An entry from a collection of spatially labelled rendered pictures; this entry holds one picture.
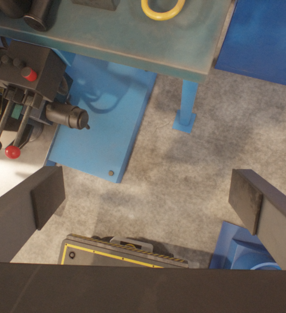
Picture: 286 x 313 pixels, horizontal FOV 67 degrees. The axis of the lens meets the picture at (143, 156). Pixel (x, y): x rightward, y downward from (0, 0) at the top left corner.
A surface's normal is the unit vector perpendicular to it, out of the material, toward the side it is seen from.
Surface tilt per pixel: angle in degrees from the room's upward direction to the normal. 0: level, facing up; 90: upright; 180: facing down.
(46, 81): 90
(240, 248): 0
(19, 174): 0
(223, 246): 0
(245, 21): 90
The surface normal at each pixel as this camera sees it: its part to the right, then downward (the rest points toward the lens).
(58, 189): 1.00, 0.01
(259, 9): -0.32, 0.95
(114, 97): -0.14, -0.13
